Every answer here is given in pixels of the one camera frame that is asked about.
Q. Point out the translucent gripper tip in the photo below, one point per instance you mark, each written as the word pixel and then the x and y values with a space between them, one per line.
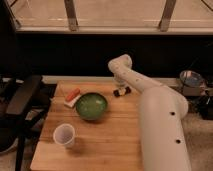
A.
pixel 120 84

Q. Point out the black eraser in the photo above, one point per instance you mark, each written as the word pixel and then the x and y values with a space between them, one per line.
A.
pixel 122 91

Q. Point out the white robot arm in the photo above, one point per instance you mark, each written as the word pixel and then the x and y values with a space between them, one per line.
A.
pixel 161 109

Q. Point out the green bowl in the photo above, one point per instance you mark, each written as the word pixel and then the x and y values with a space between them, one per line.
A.
pixel 91 106

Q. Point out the round metal dish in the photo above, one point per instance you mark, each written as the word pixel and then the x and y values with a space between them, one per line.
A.
pixel 192 79

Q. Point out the translucent plastic cup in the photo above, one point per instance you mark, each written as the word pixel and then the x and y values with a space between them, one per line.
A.
pixel 64 135

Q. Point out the black office chair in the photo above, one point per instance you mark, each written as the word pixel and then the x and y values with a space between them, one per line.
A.
pixel 22 105

